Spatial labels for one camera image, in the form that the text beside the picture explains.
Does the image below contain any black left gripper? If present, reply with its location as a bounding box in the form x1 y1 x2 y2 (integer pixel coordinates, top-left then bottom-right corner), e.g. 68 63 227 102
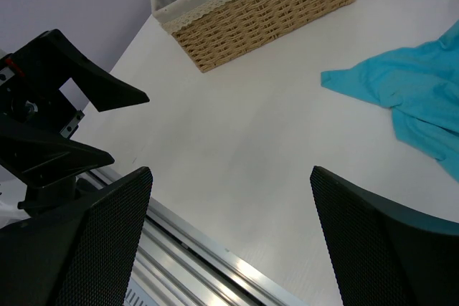
1 29 149 188

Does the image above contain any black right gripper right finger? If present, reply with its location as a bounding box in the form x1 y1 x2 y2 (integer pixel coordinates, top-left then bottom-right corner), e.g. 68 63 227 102
310 166 458 305

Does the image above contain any wicker basket with liner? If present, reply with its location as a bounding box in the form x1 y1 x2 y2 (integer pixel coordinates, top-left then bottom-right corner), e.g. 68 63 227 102
151 0 355 72

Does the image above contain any light blue t shirt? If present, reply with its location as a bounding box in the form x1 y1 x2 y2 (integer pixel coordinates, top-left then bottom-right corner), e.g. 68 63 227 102
321 24 458 179

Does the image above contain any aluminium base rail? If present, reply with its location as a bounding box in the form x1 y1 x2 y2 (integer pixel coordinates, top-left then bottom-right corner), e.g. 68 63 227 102
77 169 309 306

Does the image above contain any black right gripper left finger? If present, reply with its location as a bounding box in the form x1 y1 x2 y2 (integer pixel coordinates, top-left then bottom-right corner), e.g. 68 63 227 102
1 167 153 305

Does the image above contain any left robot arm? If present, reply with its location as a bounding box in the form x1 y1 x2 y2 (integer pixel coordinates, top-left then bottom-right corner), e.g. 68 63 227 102
1 29 149 216

